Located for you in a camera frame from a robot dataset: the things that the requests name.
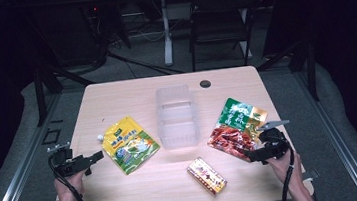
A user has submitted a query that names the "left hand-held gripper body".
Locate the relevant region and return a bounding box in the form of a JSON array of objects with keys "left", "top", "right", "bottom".
[{"left": 45, "top": 140, "right": 88, "bottom": 179}]

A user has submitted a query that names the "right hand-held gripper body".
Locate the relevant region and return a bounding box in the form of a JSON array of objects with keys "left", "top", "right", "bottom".
[{"left": 254, "top": 118, "right": 295, "bottom": 164}]

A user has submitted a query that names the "yellow red seasoning box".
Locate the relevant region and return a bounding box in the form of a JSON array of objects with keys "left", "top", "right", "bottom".
[{"left": 185, "top": 154, "right": 230, "bottom": 201}]

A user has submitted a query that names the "person's right hand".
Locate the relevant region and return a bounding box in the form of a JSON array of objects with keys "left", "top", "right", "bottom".
[{"left": 264, "top": 147, "right": 306, "bottom": 189}]

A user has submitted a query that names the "person's left hand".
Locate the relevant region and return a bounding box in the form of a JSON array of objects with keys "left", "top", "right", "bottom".
[{"left": 52, "top": 167, "right": 90, "bottom": 201}]

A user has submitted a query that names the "green red snack packet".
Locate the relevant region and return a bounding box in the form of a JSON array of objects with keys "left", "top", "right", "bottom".
[{"left": 202, "top": 93, "right": 273, "bottom": 168}]

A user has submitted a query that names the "yellow green spouted pouch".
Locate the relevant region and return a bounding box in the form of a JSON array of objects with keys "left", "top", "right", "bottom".
[{"left": 95, "top": 112, "right": 164, "bottom": 179}]

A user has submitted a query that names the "black metal stand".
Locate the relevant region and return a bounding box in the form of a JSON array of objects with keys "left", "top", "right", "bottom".
[
  {"left": 253, "top": 37, "right": 321, "bottom": 108},
  {"left": 29, "top": 59, "right": 100, "bottom": 128}
]

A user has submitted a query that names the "clear plastic container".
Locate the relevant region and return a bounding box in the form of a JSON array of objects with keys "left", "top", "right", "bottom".
[{"left": 152, "top": 83, "right": 202, "bottom": 152}]

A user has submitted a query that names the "black chair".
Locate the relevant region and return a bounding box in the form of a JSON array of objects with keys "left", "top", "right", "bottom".
[{"left": 183, "top": 0, "right": 268, "bottom": 73}]

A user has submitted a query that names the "white desk leg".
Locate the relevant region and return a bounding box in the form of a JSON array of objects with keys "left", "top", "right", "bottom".
[{"left": 157, "top": 0, "right": 177, "bottom": 68}]

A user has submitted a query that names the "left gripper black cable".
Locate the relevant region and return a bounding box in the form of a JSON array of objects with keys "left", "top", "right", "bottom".
[{"left": 46, "top": 149, "right": 97, "bottom": 201}]

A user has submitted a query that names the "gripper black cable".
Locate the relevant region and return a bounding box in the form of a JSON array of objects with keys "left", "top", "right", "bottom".
[
  {"left": 46, "top": 149, "right": 97, "bottom": 201},
  {"left": 272, "top": 137, "right": 301, "bottom": 201}
]

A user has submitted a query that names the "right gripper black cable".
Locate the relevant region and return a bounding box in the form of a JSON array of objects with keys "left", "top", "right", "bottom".
[{"left": 272, "top": 137, "right": 301, "bottom": 201}]

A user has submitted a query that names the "metal floor rail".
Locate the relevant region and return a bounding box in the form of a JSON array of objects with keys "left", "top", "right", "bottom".
[
  {"left": 0, "top": 92, "right": 74, "bottom": 201},
  {"left": 291, "top": 61, "right": 357, "bottom": 201}
]

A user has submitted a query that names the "black floor cable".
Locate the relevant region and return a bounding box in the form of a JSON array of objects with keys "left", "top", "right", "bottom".
[{"left": 106, "top": 44, "right": 186, "bottom": 83}]

